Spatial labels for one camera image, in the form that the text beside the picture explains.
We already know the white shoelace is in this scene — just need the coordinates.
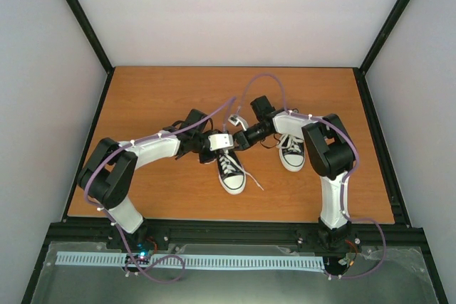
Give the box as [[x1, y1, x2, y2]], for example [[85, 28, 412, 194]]
[[277, 135, 304, 155]]

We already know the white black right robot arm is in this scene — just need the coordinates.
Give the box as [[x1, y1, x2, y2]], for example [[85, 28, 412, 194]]
[[227, 96, 359, 239]]

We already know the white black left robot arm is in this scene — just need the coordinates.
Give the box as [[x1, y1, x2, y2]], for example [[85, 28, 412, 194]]
[[77, 109, 212, 249]]

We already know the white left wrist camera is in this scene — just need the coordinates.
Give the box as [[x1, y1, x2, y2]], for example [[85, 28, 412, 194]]
[[208, 133, 234, 151]]

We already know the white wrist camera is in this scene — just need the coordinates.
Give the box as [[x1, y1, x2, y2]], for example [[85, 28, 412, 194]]
[[228, 114, 249, 131], [208, 133, 234, 151]]

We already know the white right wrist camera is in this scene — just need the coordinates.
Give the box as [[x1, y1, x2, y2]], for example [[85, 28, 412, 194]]
[[228, 114, 249, 131]]

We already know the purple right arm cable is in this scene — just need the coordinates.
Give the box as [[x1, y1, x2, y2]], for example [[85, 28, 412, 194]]
[[234, 73, 388, 281]]

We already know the black aluminium frame rail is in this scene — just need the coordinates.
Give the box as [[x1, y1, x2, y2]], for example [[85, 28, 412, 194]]
[[46, 218, 427, 248]]

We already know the light blue slotted cable duct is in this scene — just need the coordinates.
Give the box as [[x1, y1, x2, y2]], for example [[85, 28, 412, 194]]
[[55, 251, 325, 273]]

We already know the black right corner frame post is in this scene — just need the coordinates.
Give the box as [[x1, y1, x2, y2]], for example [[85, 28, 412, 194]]
[[359, 0, 411, 76]]

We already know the black corner frame post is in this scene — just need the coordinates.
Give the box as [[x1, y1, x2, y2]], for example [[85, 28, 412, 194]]
[[359, 0, 411, 76], [65, 0, 114, 75]]

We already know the black left corner frame post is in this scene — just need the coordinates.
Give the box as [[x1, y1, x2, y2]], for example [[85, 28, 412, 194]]
[[65, 0, 114, 75]]

